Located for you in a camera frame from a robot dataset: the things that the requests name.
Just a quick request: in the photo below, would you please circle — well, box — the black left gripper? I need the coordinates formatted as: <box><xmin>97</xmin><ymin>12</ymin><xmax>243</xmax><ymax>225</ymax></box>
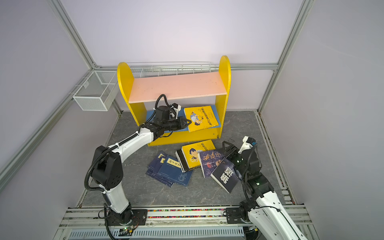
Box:
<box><xmin>163</xmin><ymin>116</ymin><xmax>192</xmax><ymax>131</ymax></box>

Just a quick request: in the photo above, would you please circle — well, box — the yellow cartoon cover book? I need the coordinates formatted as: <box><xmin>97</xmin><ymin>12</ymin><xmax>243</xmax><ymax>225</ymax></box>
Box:
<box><xmin>184</xmin><ymin>106</ymin><xmax>219</xmax><ymax>133</ymax></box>

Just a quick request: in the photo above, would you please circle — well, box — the black wolf cover book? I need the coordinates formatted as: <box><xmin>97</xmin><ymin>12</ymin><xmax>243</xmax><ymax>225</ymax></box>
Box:
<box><xmin>211</xmin><ymin>158</ymin><xmax>239</xmax><ymax>194</ymax></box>

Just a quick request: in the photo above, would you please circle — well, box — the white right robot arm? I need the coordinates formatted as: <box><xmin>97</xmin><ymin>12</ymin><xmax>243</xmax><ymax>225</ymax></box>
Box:
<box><xmin>222</xmin><ymin>138</ymin><xmax>307</xmax><ymax>240</ymax></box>

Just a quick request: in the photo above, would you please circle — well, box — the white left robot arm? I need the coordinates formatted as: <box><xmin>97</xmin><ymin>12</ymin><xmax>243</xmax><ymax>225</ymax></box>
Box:
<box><xmin>84</xmin><ymin>104</ymin><xmax>192</xmax><ymax>225</ymax></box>

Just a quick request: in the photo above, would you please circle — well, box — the purple portrait cover book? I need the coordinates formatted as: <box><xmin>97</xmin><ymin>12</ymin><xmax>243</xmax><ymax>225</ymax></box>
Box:
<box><xmin>198</xmin><ymin>150</ymin><xmax>224</xmax><ymax>178</ymax></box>

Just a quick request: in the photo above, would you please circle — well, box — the yellow wooden bookshelf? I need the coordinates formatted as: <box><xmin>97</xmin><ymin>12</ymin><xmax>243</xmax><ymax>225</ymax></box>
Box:
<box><xmin>117</xmin><ymin>56</ymin><xmax>232</xmax><ymax>146</ymax></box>

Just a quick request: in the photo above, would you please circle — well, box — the top dark blue booklet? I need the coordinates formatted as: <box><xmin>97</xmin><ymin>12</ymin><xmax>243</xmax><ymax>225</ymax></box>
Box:
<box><xmin>158</xmin><ymin>156</ymin><xmax>193</xmax><ymax>187</ymax></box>

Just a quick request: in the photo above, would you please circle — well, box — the dark blue booklet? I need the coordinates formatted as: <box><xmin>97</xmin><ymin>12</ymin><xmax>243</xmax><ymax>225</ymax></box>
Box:
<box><xmin>158</xmin><ymin>156</ymin><xmax>193</xmax><ymax>187</ymax></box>
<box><xmin>146</xmin><ymin>151</ymin><xmax>174</xmax><ymax>188</ymax></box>

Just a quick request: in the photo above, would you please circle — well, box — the lower dark blue booklet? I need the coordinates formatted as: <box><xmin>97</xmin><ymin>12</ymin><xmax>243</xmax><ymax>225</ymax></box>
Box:
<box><xmin>146</xmin><ymin>151</ymin><xmax>174</xmax><ymax>188</ymax></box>

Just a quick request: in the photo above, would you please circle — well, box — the green circuit board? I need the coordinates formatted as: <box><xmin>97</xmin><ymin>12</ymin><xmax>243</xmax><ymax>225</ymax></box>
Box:
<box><xmin>119</xmin><ymin>228</ymin><xmax>133</xmax><ymax>237</ymax></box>

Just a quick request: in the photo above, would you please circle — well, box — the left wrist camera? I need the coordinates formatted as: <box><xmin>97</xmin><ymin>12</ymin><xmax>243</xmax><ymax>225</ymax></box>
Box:
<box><xmin>170</xmin><ymin>103</ymin><xmax>182</xmax><ymax>118</ymax></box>

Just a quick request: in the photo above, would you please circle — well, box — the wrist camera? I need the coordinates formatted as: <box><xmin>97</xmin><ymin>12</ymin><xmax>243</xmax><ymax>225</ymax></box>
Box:
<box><xmin>170</xmin><ymin>103</ymin><xmax>182</xmax><ymax>118</ymax></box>
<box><xmin>238</xmin><ymin>136</ymin><xmax>257</xmax><ymax>154</ymax></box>

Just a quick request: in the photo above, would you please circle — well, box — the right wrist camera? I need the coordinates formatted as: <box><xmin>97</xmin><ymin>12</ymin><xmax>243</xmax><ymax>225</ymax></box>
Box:
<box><xmin>238</xmin><ymin>136</ymin><xmax>257</xmax><ymax>154</ymax></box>

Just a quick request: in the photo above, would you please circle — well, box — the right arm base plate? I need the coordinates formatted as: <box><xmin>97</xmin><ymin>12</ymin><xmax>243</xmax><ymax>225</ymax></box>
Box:
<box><xmin>223</xmin><ymin>207</ymin><xmax>250</xmax><ymax>224</ymax></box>

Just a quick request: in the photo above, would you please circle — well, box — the white mesh wire basket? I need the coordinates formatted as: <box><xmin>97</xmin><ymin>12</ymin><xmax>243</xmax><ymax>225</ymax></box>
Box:
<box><xmin>73</xmin><ymin>71</ymin><xmax>119</xmax><ymax>112</ymax></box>

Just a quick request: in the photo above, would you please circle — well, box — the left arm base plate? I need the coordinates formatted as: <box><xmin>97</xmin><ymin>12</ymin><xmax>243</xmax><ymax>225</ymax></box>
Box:
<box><xmin>107</xmin><ymin>209</ymin><xmax>148</xmax><ymax>226</ymax></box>

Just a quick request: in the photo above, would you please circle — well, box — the white slotted cable duct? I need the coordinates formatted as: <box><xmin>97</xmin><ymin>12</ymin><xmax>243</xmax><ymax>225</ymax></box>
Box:
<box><xmin>67</xmin><ymin>227</ymin><xmax>245</xmax><ymax>240</ymax></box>

